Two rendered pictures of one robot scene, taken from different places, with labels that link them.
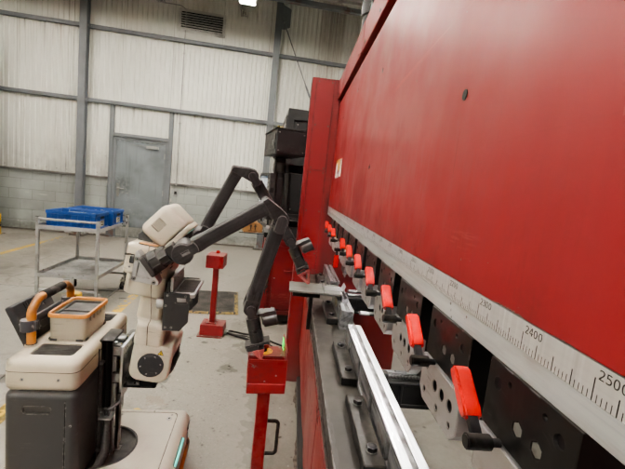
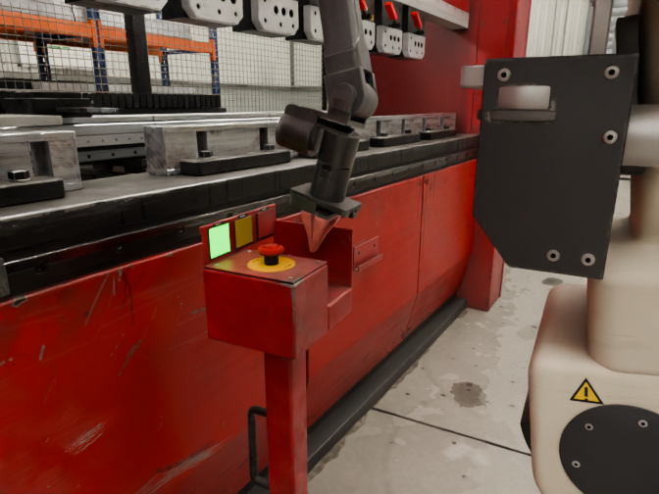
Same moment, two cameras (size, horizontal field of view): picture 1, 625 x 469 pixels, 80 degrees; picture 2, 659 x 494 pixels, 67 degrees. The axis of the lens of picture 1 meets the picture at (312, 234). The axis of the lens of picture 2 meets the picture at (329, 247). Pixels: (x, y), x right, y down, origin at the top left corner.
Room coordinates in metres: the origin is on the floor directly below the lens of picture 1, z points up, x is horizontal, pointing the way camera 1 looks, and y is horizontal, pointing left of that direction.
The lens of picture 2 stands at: (2.12, 0.65, 1.01)
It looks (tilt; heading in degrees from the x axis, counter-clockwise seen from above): 16 degrees down; 216
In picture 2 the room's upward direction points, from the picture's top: straight up
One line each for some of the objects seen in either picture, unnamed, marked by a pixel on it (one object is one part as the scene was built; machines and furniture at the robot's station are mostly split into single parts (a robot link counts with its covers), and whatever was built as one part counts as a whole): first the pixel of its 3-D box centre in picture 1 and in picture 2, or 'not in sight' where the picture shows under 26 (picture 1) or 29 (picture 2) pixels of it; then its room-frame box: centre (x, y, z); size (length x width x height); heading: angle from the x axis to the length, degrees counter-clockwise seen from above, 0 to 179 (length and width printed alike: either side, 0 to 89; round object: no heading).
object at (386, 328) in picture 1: (398, 297); (313, 9); (0.97, -0.24, 1.26); 0.15 x 0.09 x 0.17; 4
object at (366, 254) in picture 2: not in sight; (368, 253); (0.92, -0.09, 0.59); 0.15 x 0.02 x 0.07; 4
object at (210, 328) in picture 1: (214, 292); not in sight; (3.54, 0.89, 0.41); 0.25 x 0.20 x 0.83; 94
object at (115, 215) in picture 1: (97, 215); not in sight; (4.46, 2.59, 0.92); 0.50 x 0.36 x 0.18; 99
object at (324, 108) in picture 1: (350, 239); not in sight; (2.93, -0.30, 1.15); 0.85 x 0.25 x 2.30; 94
